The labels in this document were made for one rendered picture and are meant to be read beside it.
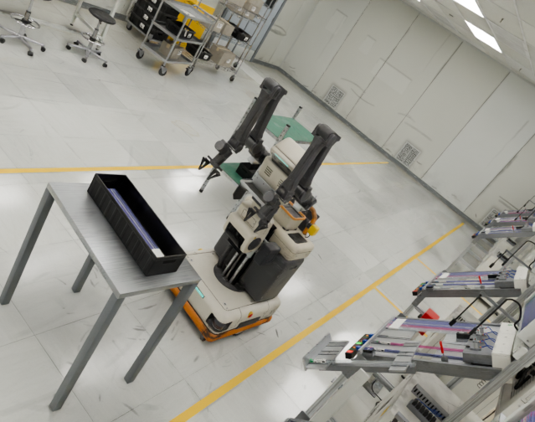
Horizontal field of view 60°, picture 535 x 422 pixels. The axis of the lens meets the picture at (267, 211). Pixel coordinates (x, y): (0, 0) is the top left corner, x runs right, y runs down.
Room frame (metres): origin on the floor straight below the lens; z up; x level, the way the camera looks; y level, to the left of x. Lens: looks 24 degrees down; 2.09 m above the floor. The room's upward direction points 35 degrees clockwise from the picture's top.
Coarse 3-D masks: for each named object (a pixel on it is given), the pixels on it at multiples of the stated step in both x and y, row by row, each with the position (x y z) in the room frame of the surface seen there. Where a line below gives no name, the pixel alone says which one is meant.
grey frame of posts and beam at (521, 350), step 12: (516, 336) 2.21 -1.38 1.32; (516, 348) 2.00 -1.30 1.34; (528, 348) 1.98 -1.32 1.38; (516, 360) 1.96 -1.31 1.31; (528, 360) 1.94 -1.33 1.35; (504, 372) 1.95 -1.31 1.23; (516, 372) 1.94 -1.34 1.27; (336, 384) 2.15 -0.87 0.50; (456, 384) 2.63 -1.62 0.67; (492, 384) 1.95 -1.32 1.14; (324, 396) 2.15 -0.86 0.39; (480, 396) 1.95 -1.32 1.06; (312, 408) 2.15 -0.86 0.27; (444, 420) 1.98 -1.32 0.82; (456, 420) 1.94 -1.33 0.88
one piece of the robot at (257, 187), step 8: (256, 176) 2.59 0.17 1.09; (240, 184) 2.53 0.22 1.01; (248, 184) 2.52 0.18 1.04; (256, 184) 2.57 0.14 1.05; (264, 184) 2.55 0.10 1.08; (240, 192) 2.59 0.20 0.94; (256, 192) 2.50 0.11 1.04; (264, 192) 2.54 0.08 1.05; (256, 200) 2.56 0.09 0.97; (264, 200) 2.46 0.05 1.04; (272, 216) 2.50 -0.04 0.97
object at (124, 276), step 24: (48, 192) 1.76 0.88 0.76; (72, 192) 1.81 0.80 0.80; (72, 216) 1.66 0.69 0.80; (96, 216) 1.76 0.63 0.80; (24, 240) 1.77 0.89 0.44; (96, 240) 1.62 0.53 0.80; (120, 240) 1.71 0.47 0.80; (24, 264) 1.78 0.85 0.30; (96, 264) 1.52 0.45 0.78; (120, 264) 1.58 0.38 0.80; (72, 288) 2.13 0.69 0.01; (120, 288) 1.46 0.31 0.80; (144, 288) 1.54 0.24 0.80; (168, 288) 1.66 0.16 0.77; (192, 288) 1.81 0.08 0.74; (168, 312) 1.80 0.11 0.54; (96, 336) 1.44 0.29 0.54; (144, 360) 1.80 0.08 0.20; (72, 384) 1.45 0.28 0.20
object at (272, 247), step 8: (232, 224) 2.56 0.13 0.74; (232, 232) 2.55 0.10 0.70; (232, 240) 2.55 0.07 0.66; (240, 240) 2.51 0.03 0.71; (264, 240) 2.66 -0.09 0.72; (264, 248) 2.57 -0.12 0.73; (272, 248) 2.59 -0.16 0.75; (256, 256) 2.58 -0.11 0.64; (264, 256) 2.56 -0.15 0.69; (272, 256) 2.61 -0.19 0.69; (264, 264) 2.58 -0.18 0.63
